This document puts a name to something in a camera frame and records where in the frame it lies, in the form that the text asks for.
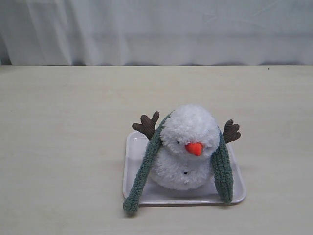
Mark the white plastic tray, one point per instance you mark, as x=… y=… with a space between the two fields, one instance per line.
x=156 y=195

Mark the white backdrop curtain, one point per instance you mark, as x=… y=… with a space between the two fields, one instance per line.
x=156 y=32

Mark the white plush snowman toy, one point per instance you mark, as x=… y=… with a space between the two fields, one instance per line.
x=189 y=137

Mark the green fluffy scarf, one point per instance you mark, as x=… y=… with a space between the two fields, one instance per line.
x=151 y=128

